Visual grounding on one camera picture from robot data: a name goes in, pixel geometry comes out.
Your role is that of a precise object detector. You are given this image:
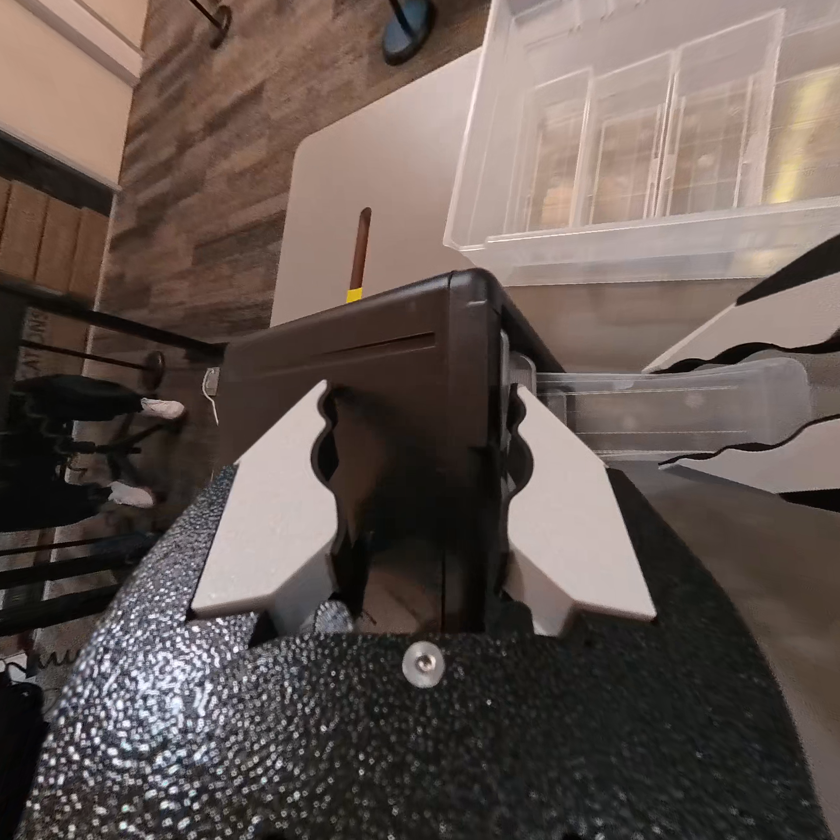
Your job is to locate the black drawer cabinet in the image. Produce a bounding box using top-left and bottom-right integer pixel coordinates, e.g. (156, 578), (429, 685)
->
(220, 268), (567, 632)

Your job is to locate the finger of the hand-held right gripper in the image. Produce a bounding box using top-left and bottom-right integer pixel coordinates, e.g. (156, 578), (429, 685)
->
(658, 413), (840, 496)
(642, 261), (840, 378)

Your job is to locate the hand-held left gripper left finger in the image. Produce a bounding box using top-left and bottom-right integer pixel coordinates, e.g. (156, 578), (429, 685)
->
(190, 379), (358, 634)

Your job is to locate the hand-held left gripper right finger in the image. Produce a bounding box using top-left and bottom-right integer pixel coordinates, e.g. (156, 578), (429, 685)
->
(502, 386), (657, 636)

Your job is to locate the cardboard box stack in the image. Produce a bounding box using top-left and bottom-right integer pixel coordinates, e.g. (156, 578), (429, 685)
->
(0, 177), (109, 296)

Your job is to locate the black round floor stand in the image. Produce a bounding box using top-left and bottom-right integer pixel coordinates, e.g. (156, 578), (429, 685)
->
(382, 0), (437, 67)

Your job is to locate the small clear plastic drawer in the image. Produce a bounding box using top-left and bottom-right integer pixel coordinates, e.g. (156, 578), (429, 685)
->
(525, 67), (593, 227)
(586, 51), (678, 225)
(668, 8), (786, 219)
(535, 357), (811, 455)

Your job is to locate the clear plastic storage bin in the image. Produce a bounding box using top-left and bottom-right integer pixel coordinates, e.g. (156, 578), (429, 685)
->
(443, 0), (840, 287)

